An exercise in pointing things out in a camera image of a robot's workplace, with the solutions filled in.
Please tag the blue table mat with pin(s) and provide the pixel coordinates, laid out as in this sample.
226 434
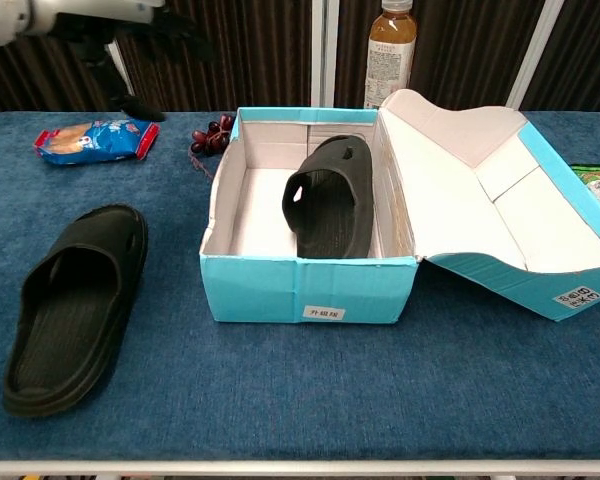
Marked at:
330 400

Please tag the black rubber slipper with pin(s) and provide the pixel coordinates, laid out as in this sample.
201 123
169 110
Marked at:
340 200
70 325

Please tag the light blue shoe box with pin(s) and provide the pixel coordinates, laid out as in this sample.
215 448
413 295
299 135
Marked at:
260 290

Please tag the blue snack bag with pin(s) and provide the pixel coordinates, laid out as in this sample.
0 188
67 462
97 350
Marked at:
100 142

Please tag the purple grape bunch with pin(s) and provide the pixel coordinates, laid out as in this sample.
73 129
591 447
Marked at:
212 135

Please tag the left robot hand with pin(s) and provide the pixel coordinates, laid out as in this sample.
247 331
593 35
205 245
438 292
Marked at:
110 80

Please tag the tea bottle white label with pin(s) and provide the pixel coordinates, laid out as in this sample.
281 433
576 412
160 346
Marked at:
390 65

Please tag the dark pleated partition curtain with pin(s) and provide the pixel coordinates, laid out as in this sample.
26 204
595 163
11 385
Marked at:
10 85
590 50
455 50
255 50

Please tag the white partition frame post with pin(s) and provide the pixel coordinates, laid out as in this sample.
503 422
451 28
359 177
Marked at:
126 70
328 50
535 50

